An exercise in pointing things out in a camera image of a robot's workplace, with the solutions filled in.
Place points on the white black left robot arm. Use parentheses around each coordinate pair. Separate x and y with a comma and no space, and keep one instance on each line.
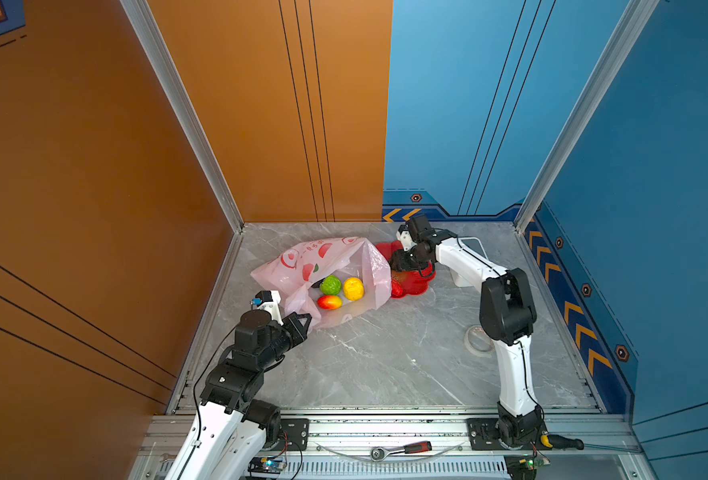
(231,427)

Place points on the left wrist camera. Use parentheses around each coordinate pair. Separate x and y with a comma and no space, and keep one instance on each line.
(269,301)

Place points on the aluminium corner post left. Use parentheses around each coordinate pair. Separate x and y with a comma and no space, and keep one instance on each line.
(148,33)

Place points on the aluminium corner post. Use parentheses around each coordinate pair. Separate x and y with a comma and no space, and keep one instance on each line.
(622,40)
(148,33)

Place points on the green bumpy fruit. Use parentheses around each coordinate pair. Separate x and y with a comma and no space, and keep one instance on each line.
(331,285)

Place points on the red flower-shaped bowl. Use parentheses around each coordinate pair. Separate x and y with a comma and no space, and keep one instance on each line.
(414,284)

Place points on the green circuit board left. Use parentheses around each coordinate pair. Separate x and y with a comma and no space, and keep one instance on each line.
(266,466)

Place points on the yellow lemon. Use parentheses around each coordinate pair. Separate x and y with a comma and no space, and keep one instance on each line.
(353,289)

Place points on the aluminium corner post right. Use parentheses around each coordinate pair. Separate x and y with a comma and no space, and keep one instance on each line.
(622,40)

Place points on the pink plastic bag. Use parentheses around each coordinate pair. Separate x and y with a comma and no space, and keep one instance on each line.
(297,273)

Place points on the yellow black screwdriver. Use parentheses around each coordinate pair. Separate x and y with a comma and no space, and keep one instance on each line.
(553,441)

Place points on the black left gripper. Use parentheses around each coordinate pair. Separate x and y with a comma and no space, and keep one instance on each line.
(298,333)

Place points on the red handled ratchet wrench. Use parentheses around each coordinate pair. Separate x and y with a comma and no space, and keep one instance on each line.
(379,454)

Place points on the circuit board right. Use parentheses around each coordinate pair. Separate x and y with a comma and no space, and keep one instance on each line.
(525,468)

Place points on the white tape roll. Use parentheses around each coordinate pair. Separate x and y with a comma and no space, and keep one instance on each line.
(478,343)

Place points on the white grey tissue box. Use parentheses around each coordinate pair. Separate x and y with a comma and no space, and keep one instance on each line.
(469,262)

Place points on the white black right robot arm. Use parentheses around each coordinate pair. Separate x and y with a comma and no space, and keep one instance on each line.
(507,316)

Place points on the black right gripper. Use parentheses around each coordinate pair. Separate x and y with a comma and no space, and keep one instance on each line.
(398,258)

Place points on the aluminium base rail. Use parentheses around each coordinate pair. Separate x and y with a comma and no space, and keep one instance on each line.
(336,444)

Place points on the red yellow mango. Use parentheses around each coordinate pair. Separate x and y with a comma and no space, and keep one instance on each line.
(329,302)

